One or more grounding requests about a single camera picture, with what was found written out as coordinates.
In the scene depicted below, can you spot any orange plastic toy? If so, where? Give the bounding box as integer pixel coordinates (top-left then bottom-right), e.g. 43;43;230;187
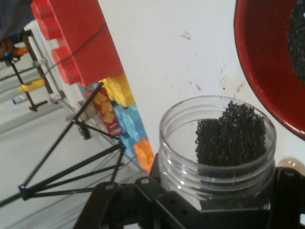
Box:
13;46;30;57

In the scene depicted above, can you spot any yellow plastic toy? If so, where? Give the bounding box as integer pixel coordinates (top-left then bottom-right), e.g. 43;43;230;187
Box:
18;78;46;93

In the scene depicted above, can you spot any clear water bottle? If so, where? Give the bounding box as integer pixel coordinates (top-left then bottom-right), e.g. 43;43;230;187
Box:
11;94;29;105

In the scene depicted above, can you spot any clear plastic jar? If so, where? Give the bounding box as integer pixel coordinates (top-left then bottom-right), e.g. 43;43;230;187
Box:
158;95;278;210

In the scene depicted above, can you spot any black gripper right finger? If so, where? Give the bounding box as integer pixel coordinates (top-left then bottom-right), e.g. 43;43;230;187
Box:
266;167;305;229

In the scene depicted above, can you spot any black tripod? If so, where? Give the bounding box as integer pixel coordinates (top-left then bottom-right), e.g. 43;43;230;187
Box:
0;81;127;208

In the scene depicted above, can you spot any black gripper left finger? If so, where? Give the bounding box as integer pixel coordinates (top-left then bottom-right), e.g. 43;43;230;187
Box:
72;152;200;229

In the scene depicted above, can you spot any red bowl black rim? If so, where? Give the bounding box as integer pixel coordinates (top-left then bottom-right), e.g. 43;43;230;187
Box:
234;0;305;141

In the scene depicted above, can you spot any black seed pile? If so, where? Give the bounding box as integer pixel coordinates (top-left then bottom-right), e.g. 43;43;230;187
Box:
287;0;305;84

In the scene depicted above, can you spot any translucent blue toy block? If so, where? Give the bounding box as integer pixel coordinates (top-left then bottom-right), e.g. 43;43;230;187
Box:
112;104;147;158

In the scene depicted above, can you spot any orange toy block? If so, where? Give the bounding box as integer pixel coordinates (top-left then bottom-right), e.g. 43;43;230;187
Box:
133;139;155;174

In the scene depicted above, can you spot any red cracker box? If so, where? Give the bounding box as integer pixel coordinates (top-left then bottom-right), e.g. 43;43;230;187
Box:
91;87;124;136

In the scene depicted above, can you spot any red toy block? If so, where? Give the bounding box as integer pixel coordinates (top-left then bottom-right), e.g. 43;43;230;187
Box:
30;0;124;87

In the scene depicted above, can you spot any small spice bottle green cap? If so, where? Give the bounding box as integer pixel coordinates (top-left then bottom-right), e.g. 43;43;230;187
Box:
277;156;305;171

